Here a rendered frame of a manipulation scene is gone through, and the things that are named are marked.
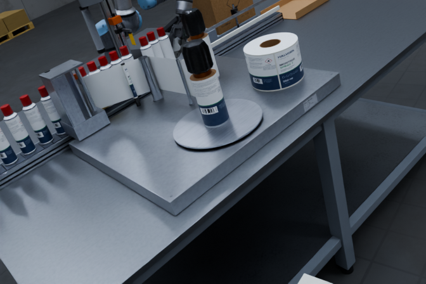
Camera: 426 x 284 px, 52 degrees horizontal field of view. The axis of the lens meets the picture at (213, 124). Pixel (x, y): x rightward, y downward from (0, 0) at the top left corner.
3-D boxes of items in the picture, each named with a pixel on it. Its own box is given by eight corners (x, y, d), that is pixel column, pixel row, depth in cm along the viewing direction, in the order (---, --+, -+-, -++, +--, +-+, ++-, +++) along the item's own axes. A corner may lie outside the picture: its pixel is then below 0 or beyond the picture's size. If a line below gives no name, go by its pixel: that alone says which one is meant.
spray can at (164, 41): (172, 72, 202) (158, 30, 192) (166, 71, 206) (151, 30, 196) (180, 68, 204) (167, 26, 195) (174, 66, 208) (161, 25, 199)
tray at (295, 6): (296, 19, 235) (295, 12, 233) (261, 18, 254) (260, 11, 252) (329, -1, 250) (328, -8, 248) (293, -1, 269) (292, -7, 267)
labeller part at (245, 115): (215, 161, 129) (213, 158, 129) (156, 137, 152) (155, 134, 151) (281, 110, 145) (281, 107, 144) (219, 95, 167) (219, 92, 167)
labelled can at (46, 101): (61, 136, 173) (38, 91, 164) (56, 134, 177) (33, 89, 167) (72, 130, 176) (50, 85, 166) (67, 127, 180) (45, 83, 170)
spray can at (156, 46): (161, 77, 200) (147, 35, 190) (156, 75, 204) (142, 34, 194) (171, 73, 202) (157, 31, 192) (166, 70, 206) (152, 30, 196)
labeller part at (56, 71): (50, 80, 153) (49, 78, 153) (38, 77, 161) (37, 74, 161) (83, 64, 160) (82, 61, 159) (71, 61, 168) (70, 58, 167)
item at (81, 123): (79, 141, 165) (49, 80, 152) (65, 133, 174) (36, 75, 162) (110, 122, 172) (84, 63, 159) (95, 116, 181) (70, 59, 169)
